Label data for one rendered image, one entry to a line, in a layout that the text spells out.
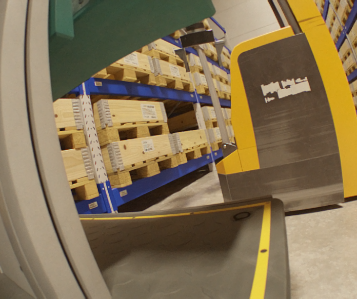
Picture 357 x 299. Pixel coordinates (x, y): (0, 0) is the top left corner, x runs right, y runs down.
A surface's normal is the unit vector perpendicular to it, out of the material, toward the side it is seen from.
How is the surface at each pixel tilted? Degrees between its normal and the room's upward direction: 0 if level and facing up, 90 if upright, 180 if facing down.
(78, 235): 90
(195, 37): 113
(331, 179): 90
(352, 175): 90
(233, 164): 90
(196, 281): 0
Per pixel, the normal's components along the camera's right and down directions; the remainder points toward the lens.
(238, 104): -0.52, 0.14
